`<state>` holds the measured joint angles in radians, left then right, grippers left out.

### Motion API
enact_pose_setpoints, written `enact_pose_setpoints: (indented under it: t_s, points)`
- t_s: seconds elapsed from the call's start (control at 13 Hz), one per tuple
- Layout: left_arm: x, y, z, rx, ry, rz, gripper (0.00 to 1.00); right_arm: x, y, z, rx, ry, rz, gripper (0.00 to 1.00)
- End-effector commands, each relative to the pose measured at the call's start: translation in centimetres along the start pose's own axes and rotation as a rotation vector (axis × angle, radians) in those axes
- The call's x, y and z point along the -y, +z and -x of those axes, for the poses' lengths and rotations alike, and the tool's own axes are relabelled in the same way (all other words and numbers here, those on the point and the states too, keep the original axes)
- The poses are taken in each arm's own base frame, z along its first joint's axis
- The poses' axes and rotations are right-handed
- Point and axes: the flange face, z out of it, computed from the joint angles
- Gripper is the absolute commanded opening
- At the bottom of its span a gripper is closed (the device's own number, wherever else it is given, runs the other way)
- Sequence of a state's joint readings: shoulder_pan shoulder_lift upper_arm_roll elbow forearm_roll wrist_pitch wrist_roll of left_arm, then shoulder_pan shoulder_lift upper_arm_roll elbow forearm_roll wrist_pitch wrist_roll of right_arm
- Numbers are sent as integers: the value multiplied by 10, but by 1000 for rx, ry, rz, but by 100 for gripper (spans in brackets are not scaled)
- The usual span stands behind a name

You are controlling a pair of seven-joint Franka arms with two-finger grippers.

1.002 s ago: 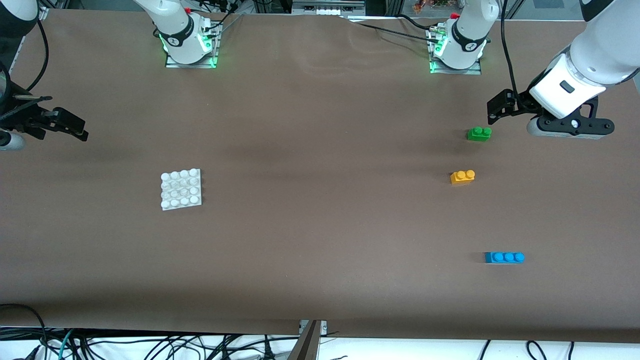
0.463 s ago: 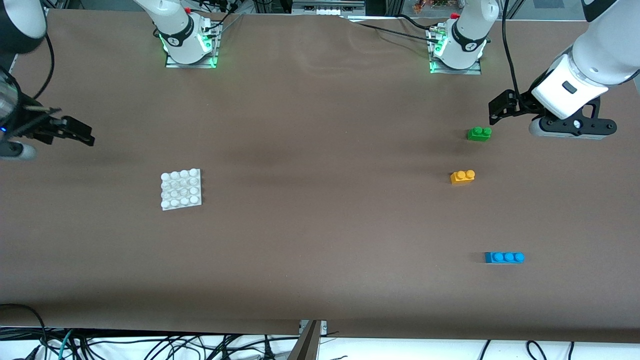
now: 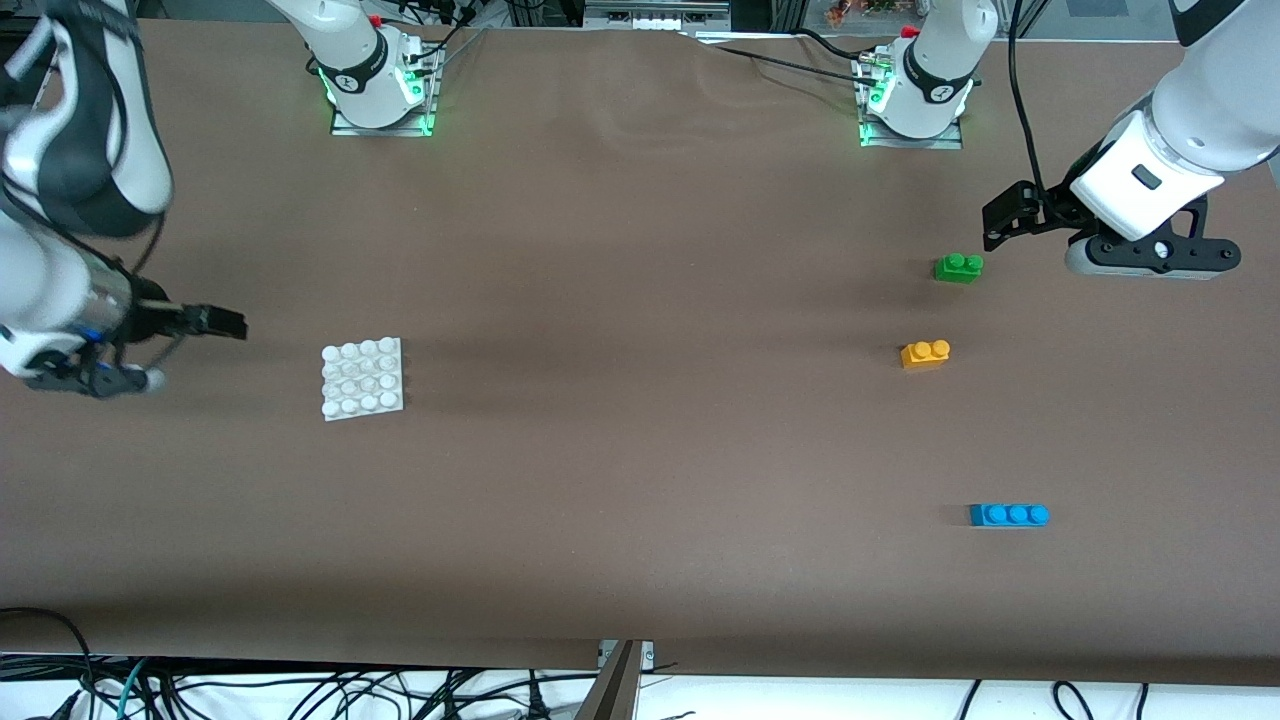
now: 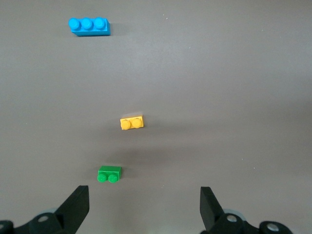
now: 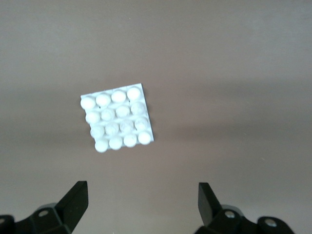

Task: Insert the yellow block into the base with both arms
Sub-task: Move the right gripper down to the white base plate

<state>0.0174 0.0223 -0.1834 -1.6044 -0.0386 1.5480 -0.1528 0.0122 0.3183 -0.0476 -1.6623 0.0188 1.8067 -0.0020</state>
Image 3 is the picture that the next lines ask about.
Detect white power strip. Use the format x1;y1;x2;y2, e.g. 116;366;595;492
585;0;731;31

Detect tangled black floor cables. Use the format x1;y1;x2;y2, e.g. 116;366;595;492
0;655;601;720

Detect brown table cover sheet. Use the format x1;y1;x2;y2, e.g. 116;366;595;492
0;18;1280;686

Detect black looped floor cable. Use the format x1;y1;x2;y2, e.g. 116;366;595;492
0;608;96;720

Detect aluminium profile beam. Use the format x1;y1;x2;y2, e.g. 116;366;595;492
575;640;641;720

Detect teal floor cable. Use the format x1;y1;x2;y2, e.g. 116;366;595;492
115;658;151;720

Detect blue three-stud block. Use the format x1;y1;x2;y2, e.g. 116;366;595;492
968;503;1051;529

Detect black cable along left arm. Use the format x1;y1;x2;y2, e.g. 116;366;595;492
1005;0;1051;201

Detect long black table cable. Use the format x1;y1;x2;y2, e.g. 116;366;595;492
690;35;881;91

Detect white studded base plate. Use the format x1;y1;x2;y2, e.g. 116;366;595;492
321;337;405;423

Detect colourful small objects pile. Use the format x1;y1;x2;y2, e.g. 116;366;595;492
825;0;901;26

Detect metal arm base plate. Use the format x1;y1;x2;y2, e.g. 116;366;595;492
857;115;966;151
328;95;439;139

